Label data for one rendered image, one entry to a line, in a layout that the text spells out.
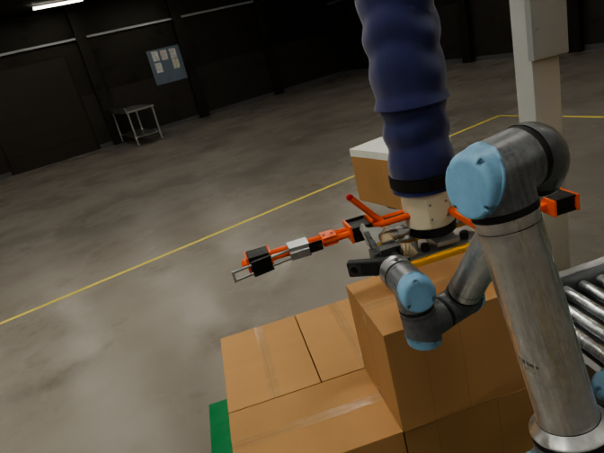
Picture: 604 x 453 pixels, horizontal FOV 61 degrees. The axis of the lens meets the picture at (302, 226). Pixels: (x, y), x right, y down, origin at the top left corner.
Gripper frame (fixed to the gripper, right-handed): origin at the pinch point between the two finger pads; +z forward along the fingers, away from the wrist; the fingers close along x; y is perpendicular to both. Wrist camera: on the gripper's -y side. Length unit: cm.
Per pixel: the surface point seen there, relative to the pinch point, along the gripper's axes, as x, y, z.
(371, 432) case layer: -69, -11, 0
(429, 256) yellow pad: -10.9, 20.9, 1.6
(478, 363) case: -52, 30, -5
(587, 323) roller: -70, 89, 17
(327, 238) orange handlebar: 1.0, -8.2, 12.2
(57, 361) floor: -124, -196, 233
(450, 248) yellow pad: -10.7, 28.7, 1.9
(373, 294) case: -29.4, 5.3, 21.5
